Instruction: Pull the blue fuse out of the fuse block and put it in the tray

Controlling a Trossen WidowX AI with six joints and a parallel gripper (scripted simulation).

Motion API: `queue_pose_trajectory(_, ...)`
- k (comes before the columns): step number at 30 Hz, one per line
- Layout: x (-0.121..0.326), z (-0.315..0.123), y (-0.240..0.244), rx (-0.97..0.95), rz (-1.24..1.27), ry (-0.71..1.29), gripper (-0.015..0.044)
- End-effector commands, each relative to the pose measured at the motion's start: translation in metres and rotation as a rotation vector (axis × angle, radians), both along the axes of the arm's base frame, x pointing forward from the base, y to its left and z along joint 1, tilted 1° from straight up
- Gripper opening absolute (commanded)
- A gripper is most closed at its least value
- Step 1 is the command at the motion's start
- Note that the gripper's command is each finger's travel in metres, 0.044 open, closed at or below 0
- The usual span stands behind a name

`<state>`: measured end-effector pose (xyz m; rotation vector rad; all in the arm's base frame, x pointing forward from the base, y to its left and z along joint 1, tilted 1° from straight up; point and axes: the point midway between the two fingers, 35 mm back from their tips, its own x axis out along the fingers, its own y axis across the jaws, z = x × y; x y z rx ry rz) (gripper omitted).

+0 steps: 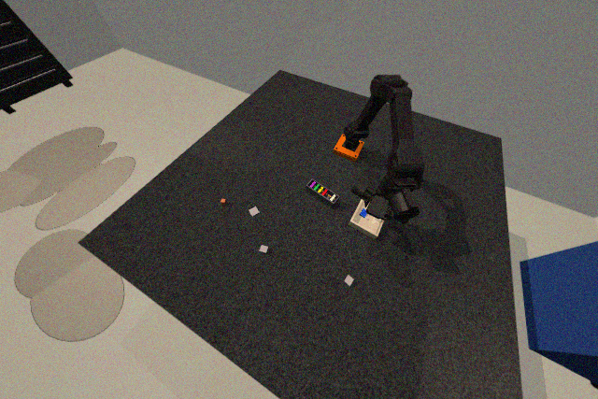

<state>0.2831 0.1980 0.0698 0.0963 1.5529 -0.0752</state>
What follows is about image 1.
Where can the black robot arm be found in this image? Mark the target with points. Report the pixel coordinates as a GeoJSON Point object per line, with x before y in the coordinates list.
{"type": "Point", "coordinates": [404, 160]}

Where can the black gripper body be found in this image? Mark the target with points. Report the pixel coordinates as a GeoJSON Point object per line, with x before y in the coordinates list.
{"type": "Point", "coordinates": [361, 189]}

